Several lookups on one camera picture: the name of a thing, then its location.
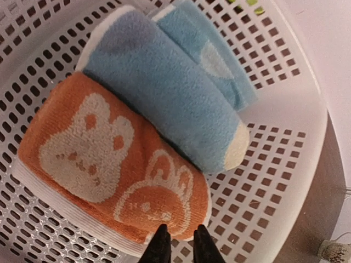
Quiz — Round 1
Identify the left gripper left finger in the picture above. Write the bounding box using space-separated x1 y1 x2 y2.
139 224 171 263

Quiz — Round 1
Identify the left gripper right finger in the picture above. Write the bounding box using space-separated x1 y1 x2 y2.
194 225 225 263

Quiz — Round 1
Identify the white plastic basket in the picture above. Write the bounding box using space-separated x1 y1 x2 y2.
1 1 346 262

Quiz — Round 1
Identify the blue polka dot towel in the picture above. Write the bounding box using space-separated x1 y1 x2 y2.
76 1 257 174

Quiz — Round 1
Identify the beige patterned mug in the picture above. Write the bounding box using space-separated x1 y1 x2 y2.
318 240 350 263

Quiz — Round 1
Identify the green saucer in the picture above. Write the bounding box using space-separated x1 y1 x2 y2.
226 0 265 16

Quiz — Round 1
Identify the beige bunny print towel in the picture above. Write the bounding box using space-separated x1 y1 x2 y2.
12 72 212 257

